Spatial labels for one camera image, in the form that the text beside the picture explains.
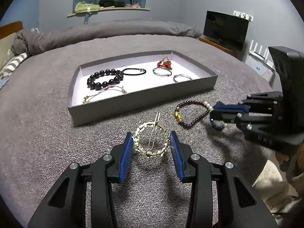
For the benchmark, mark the clear plastic bag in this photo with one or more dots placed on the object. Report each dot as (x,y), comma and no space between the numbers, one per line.
(35,30)

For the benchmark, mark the pearl hair clip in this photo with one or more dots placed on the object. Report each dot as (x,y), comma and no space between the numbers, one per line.
(208,104)

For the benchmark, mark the white wifi router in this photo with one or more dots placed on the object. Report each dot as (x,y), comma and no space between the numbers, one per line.
(258,52)

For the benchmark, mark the wooden television stand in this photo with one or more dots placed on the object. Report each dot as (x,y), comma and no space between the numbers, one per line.
(220,46)

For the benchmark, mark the white cardboard box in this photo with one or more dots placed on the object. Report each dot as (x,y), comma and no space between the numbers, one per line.
(261,70)

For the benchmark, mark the green pillow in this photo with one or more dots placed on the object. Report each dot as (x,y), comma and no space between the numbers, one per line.
(4,49)

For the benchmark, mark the person's beige fleece clothing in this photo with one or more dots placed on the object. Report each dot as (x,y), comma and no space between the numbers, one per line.
(270,182)

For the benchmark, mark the wooden window shelf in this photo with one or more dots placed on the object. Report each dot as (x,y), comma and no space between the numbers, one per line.
(133,9)

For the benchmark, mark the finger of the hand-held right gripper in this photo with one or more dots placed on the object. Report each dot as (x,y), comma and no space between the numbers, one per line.
(223,116)
(228,107)

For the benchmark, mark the white wall hook rack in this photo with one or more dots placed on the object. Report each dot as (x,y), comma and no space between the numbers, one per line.
(242,15)

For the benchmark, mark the grey rolled duvet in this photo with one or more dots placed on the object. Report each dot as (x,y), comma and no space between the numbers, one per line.
(118,28)

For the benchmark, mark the black cloth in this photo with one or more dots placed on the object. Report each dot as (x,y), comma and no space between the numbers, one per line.
(106,2)

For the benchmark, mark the blue bed sheet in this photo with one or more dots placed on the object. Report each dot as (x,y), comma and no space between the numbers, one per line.
(2,83)

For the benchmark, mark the black flat television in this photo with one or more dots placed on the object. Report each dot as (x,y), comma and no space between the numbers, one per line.
(225,29)

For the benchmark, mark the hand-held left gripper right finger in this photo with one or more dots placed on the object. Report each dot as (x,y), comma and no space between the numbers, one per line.
(177,156)

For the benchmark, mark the person's right hand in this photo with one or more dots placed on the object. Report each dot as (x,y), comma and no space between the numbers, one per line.
(282,158)

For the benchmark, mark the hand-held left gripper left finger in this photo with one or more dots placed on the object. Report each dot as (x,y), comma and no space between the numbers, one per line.
(125,154)

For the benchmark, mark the silver bangle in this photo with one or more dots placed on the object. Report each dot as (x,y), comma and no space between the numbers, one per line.
(155,74)
(174,78)

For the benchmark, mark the green cloth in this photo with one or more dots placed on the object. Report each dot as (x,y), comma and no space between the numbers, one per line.
(85,6)

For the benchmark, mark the grey bed blanket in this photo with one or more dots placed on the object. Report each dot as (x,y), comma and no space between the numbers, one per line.
(47,135)

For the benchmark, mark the grey shallow cardboard box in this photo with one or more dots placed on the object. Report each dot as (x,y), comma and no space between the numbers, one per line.
(142,95)

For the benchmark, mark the grey white striped pillow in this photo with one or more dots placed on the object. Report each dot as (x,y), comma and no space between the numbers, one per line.
(14,63)

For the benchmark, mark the wooden headboard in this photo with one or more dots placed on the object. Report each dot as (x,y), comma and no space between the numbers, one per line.
(9,28)

